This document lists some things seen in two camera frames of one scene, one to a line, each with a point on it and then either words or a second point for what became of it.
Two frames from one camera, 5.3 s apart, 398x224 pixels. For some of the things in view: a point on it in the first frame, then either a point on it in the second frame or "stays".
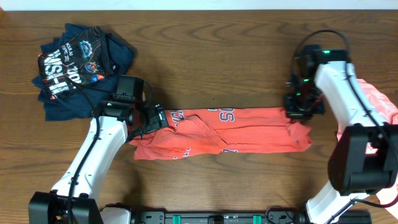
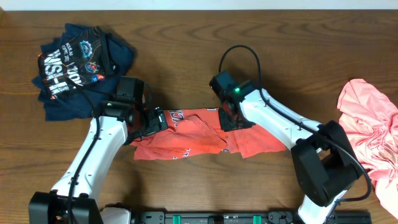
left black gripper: [154, 124] stays
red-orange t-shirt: [193, 132] stays
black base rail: [262, 217] stays
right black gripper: [293, 112] → [226, 126]
